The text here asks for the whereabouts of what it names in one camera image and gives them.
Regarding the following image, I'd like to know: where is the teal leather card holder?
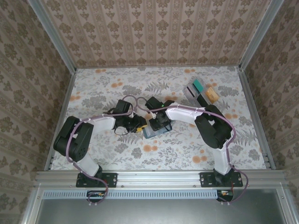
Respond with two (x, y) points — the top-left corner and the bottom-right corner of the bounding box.
(142, 120), (173, 140)

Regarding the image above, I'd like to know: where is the clear acrylic tray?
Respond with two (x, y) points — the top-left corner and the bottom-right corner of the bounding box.
(183, 78), (221, 107)

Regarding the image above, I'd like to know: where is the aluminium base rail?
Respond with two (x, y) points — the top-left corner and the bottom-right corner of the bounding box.
(34, 169), (285, 188)

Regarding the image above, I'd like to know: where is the aluminium side rail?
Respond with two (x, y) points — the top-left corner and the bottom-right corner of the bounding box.
(43, 69), (78, 171)
(236, 66), (277, 170)

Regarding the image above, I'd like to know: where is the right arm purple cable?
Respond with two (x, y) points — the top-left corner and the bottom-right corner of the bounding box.
(135, 97), (249, 206)

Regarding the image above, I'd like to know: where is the black card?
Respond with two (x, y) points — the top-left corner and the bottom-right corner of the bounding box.
(196, 94), (209, 107)

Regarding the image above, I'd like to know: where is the slotted grey cable duct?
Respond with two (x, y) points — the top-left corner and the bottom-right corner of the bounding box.
(42, 189), (221, 199)

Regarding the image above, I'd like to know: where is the grey striped card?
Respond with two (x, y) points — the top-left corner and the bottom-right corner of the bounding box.
(184, 85), (199, 100)

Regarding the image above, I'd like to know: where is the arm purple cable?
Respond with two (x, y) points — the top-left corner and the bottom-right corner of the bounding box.
(66, 94), (146, 207)
(135, 97), (249, 206)

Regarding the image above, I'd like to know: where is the grey metal panel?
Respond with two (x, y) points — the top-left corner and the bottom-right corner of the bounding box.
(21, 189), (295, 224)

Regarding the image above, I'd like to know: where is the orange card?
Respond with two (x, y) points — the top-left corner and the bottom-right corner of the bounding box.
(205, 87), (220, 104)

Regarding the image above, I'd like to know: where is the aluminium corner post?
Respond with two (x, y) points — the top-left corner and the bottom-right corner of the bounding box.
(28, 0), (78, 72)
(237, 0), (285, 71)

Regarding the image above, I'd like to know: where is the teal card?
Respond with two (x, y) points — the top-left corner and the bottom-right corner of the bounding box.
(192, 80), (205, 92)

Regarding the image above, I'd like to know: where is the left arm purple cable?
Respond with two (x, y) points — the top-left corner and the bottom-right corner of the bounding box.
(66, 94), (146, 207)

